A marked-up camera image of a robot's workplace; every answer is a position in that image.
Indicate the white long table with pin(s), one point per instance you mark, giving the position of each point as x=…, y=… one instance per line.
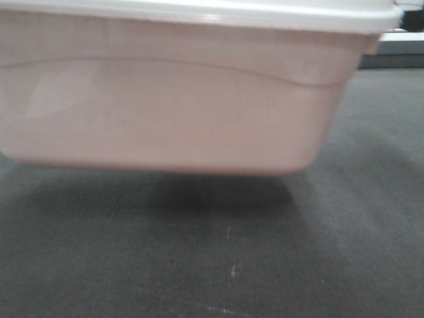
x=396, y=50

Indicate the white plastic storage bin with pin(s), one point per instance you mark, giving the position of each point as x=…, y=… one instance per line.
x=221, y=87

